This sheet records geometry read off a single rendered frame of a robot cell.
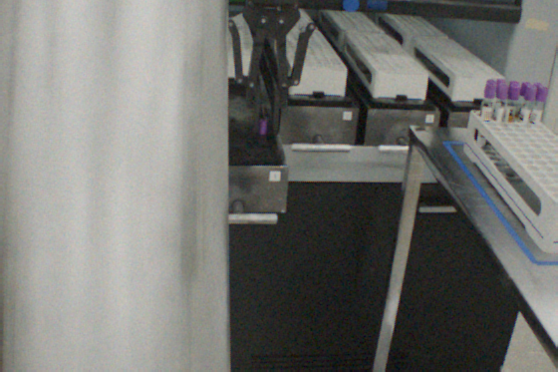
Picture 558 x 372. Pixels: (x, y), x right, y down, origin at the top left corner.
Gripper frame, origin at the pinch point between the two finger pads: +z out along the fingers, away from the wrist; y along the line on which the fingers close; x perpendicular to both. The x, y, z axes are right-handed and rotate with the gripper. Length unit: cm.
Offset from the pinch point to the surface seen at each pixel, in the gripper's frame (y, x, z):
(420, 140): -23.3, 5.6, 2.4
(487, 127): -29.2, 15.5, -3.8
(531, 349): -85, -40, 85
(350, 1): -15.4, -16.8, -14.1
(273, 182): -0.2, 13.3, 5.9
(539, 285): -24, 45, 2
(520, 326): -87, -51, 84
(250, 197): 2.8, 13.3, 8.4
